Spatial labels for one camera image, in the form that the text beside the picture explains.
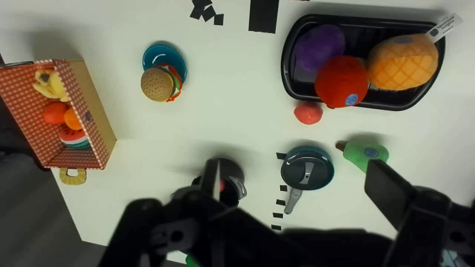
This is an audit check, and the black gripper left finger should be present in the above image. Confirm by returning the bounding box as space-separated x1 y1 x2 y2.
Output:
204 155 223 203

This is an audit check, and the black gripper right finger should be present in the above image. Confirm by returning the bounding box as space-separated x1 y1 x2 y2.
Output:
364 158 424 234

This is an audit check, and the small black pot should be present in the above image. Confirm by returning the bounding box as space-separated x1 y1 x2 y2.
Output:
192 157 248 207

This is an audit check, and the green plush pear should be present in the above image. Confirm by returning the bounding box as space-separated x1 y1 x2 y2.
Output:
335 139 391 175

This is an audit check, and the teal frying pan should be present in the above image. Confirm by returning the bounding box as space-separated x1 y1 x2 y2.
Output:
280 143 338 215

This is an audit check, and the toy burger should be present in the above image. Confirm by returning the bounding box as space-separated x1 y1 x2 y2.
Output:
140 63 185 103

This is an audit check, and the small red toy tomato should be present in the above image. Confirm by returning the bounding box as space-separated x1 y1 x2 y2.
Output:
293 100 326 126

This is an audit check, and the red plush apple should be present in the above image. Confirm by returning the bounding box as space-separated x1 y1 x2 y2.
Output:
314 54 372 109

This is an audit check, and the orange plush pineapple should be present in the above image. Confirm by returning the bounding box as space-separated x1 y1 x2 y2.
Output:
367 32 441 92

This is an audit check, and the red checkered basket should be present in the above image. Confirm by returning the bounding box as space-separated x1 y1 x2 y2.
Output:
0 57 119 170

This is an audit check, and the small blue plate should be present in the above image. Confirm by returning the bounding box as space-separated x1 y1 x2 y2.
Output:
142 40 189 86

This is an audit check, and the toy watermelon slice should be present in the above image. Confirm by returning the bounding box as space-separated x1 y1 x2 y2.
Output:
58 124 94 151

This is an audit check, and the orange toy fruit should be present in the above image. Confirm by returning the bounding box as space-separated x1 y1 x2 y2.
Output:
63 106 85 132

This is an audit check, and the black plastic tray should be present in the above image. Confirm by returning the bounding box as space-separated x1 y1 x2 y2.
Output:
280 13 447 111

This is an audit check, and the purple plush fruit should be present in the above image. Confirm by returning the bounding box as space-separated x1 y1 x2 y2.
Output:
293 23 348 80

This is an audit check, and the black tape pieces cluster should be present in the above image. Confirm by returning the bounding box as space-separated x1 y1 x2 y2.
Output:
189 0 226 26

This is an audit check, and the red-orange toy tomato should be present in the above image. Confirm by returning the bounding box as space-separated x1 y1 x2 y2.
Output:
42 100 72 126

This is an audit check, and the black rectangular patch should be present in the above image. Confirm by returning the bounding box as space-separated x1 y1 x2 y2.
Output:
248 0 281 34

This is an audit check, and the white plush tag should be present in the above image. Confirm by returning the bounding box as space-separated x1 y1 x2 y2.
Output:
425 13 465 41

